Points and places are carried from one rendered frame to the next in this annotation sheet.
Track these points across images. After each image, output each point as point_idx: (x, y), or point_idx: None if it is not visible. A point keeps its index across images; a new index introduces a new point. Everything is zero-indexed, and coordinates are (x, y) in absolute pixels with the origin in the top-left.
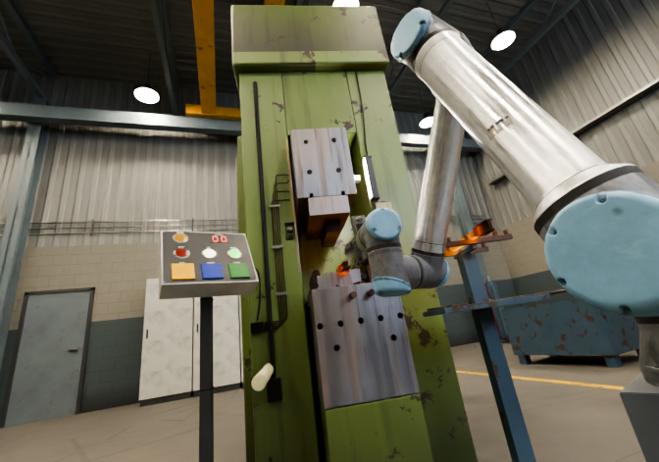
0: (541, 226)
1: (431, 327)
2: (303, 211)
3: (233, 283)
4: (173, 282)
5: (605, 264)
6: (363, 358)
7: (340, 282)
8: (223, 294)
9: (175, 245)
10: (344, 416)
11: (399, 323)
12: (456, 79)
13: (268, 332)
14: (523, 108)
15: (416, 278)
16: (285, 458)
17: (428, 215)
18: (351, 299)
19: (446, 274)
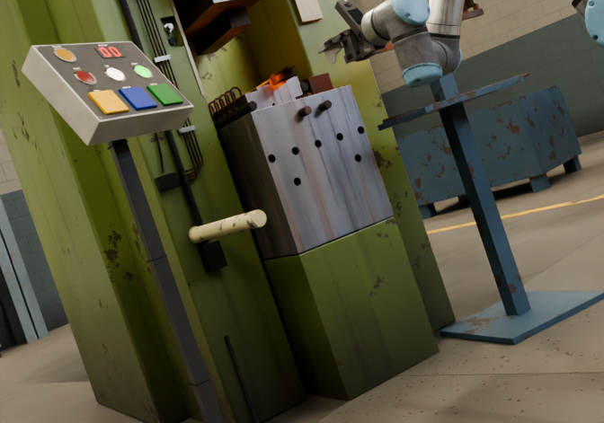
0: (580, 0)
1: (382, 145)
2: None
3: (169, 112)
4: (110, 118)
5: None
6: (329, 188)
7: (277, 98)
8: (152, 131)
9: (68, 67)
10: (322, 256)
11: (361, 139)
12: None
13: (181, 186)
14: None
15: (443, 62)
16: (244, 332)
17: None
18: (302, 118)
19: (460, 57)
